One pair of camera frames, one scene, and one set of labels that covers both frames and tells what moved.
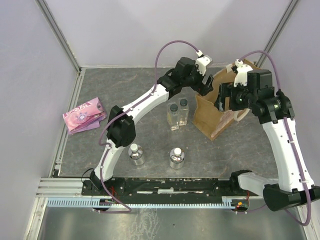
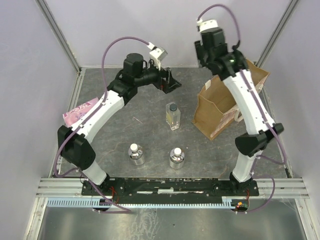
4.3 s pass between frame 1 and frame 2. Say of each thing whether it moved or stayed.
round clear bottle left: stayed
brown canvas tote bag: stayed
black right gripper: moved
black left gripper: moved
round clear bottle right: stayed
